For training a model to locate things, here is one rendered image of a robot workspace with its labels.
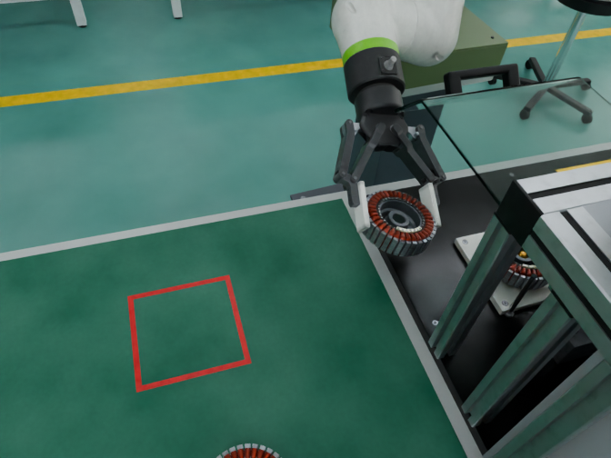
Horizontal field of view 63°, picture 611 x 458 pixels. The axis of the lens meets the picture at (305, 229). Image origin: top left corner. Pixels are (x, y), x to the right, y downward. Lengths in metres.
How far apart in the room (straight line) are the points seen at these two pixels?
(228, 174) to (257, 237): 1.22
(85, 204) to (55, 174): 0.22
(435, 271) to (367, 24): 0.41
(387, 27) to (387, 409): 0.57
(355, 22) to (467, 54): 0.52
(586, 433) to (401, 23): 0.63
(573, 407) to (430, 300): 0.34
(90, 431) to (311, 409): 0.29
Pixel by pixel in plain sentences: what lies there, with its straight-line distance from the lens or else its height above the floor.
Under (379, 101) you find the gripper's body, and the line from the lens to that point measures 0.78.
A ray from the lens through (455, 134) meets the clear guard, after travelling 0.61.
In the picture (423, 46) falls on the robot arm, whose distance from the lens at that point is 0.91.
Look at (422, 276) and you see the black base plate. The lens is 0.83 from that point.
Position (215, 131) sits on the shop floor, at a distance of 2.30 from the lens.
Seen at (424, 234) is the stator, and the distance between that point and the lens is 0.73.
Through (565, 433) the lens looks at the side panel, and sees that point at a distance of 0.54.
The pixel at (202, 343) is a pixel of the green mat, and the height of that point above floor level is 0.75.
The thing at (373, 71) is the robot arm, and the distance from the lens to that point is 0.79.
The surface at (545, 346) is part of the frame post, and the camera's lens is 0.55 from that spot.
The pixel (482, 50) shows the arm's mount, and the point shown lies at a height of 0.82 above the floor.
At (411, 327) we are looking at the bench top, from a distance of 0.80.
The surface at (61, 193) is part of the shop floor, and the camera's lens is 2.15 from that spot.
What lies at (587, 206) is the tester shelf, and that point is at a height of 1.11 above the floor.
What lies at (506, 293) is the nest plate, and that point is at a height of 0.78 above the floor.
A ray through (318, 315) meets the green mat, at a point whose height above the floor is 0.75.
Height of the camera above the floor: 1.42
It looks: 49 degrees down
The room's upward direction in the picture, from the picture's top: 5 degrees clockwise
